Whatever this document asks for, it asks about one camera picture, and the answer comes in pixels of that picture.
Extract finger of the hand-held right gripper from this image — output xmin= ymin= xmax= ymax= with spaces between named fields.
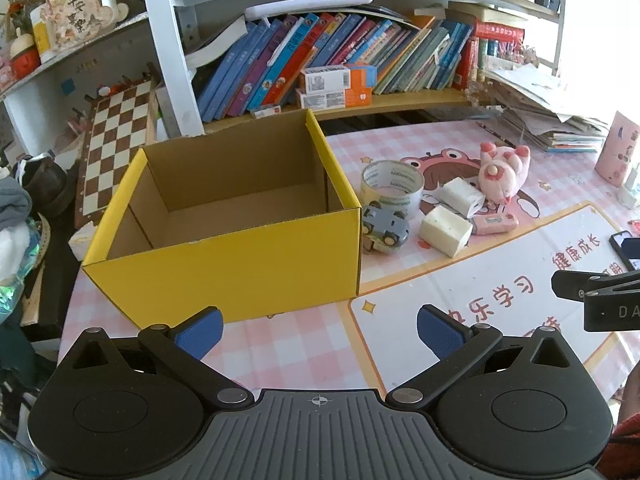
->
xmin=551 ymin=268 xmax=640 ymax=304

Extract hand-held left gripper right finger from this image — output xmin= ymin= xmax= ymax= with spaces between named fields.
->
xmin=385 ymin=304 xmax=583 ymax=409

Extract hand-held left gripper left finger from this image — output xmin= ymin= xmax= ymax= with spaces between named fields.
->
xmin=62 ymin=306 xmax=256 ymax=409

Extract yellow cardboard box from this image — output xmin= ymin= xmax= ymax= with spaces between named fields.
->
xmin=81 ymin=108 xmax=362 ymax=325

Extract pink plush toy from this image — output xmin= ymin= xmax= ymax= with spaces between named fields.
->
xmin=477 ymin=142 xmax=532 ymax=206

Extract white charger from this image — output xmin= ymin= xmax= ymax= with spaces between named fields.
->
xmin=436 ymin=176 xmax=487 ymax=219

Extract black smartphone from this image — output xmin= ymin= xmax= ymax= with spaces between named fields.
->
xmin=609 ymin=230 xmax=640 ymax=272

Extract pink printed table mat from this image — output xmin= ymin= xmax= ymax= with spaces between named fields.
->
xmin=57 ymin=120 xmax=640 ymax=402

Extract person's red clothing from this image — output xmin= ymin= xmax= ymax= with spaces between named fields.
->
xmin=600 ymin=375 xmax=640 ymax=480

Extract grey toy car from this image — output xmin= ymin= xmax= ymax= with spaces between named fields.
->
xmin=361 ymin=200 xmax=411 ymax=255

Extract clear tape roll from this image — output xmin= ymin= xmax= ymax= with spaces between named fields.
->
xmin=361 ymin=160 xmax=425 ymax=217

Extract pink printed cup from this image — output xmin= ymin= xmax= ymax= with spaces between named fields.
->
xmin=595 ymin=110 xmax=640 ymax=184

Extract black pen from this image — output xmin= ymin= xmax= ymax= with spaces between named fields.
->
xmin=475 ymin=121 xmax=517 ymax=149

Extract stack of papers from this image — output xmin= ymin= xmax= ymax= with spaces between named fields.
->
xmin=480 ymin=57 xmax=609 ymax=154

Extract brown chessboard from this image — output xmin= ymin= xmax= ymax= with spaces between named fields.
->
xmin=75 ymin=77 xmax=157 ymax=229

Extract pile of clothes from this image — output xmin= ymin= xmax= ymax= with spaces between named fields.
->
xmin=0 ymin=175 xmax=51 ymax=322

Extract orange and white carton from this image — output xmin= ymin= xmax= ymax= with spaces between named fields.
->
xmin=295 ymin=87 xmax=373 ymax=111
xmin=299 ymin=65 xmax=377 ymax=94

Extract red book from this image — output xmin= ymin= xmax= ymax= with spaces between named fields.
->
xmin=472 ymin=20 xmax=527 ymax=42

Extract row of books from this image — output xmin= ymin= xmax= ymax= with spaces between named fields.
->
xmin=196 ymin=7 xmax=481 ymax=123

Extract white bookshelf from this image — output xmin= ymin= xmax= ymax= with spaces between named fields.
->
xmin=0 ymin=0 xmax=566 ymax=137

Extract red and white figurine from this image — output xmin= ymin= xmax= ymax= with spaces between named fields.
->
xmin=10 ymin=27 xmax=42 ymax=79

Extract white lamp bar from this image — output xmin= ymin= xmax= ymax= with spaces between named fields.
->
xmin=245 ymin=0 xmax=375 ymax=19

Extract rabbit ornament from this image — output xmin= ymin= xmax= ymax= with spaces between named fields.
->
xmin=44 ymin=0 xmax=127 ymax=52

